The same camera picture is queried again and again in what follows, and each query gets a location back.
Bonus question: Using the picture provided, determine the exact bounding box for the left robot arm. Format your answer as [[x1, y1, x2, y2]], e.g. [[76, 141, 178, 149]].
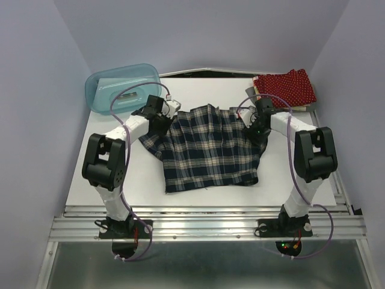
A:
[[82, 95, 181, 239]]

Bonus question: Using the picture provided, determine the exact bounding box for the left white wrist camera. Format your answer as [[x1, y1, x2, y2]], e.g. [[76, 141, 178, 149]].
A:
[[161, 99, 181, 119]]

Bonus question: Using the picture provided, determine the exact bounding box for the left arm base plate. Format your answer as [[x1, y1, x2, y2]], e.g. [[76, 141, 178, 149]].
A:
[[94, 218, 150, 240]]

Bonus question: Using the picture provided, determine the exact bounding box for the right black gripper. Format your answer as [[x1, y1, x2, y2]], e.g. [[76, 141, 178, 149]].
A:
[[241, 116, 270, 146]]

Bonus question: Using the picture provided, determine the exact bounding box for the navy plaid skirt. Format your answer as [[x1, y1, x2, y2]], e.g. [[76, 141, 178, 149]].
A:
[[139, 104, 267, 193]]

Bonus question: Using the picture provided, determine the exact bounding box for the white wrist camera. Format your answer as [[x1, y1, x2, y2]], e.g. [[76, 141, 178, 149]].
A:
[[236, 108, 256, 128], [161, 99, 181, 119]]

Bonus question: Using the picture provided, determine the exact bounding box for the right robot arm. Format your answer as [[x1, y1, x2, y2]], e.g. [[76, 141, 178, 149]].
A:
[[236, 94, 337, 238]]

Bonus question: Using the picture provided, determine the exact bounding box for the red polka dot skirt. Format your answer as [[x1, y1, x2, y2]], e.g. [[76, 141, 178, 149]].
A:
[[253, 69, 317, 108]]

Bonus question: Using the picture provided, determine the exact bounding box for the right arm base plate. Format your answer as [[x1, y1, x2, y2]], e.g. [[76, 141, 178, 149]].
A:
[[254, 218, 313, 238]]

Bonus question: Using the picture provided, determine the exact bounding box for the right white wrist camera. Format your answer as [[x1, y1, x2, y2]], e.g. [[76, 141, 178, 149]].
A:
[[236, 108, 256, 128]]

